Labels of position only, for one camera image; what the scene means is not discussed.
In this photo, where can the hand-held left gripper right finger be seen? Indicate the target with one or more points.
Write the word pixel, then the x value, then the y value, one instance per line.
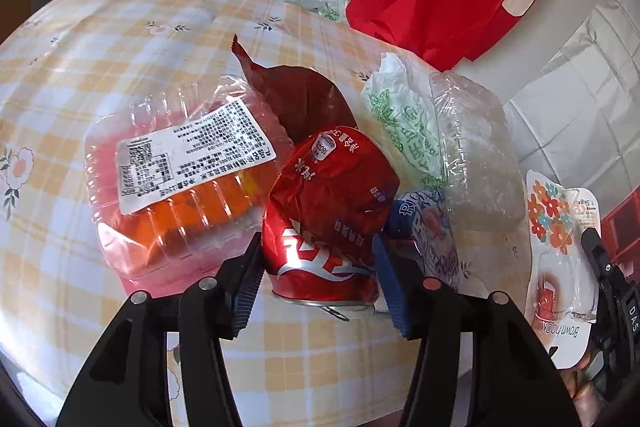
pixel 395 294

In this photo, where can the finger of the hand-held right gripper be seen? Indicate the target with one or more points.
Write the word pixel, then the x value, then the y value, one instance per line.
pixel 595 254

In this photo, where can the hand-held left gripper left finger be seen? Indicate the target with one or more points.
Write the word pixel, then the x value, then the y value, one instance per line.
pixel 246 288

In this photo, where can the flower print hook package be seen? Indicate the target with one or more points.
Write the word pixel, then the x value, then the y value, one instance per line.
pixel 555 257

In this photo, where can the crushed red drink can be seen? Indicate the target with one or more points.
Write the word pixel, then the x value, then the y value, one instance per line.
pixel 325 207

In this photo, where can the person's right hand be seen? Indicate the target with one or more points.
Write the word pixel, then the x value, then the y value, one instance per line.
pixel 580 399

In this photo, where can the red crate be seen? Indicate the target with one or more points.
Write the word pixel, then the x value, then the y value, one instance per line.
pixel 622 227

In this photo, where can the blue white wrapper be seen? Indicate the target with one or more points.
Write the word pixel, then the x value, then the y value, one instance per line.
pixel 432 227

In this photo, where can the clear plastic clamshell container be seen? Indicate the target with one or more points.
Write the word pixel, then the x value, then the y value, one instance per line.
pixel 175 187

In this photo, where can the clear plastic packaging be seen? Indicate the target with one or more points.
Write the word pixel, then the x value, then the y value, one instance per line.
pixel 475 157

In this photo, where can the white creased sheet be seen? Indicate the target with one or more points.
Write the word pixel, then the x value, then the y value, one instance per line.
pixel 575 82

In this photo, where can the crumpled white green-print bag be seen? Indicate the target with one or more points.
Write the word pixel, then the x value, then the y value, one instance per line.
pixel 400 117

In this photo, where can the dark red foil wrapper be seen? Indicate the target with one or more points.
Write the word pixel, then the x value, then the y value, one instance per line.
pixel 300 102

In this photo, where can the yellow checked tablecloth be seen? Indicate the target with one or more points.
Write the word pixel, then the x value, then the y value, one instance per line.
pixel 100 57

